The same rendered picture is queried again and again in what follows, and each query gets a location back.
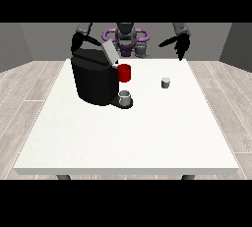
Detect black coffee machine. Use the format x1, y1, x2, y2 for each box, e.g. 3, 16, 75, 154
70, 47, 134, 110

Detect pale grey machine lid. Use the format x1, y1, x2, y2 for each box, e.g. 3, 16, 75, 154
100, 39, 119, 66

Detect red pod holder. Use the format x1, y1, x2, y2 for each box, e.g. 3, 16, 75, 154
116, 63, 132, 84

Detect small grey cup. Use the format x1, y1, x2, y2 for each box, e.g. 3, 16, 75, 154
118, 89, 132, 106

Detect small grey coffee pod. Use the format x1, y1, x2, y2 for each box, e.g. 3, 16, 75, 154
160, 77, 171, 89

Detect grey robot trunk purple rings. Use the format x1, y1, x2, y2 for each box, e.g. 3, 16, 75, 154
101, 23, 153, 60

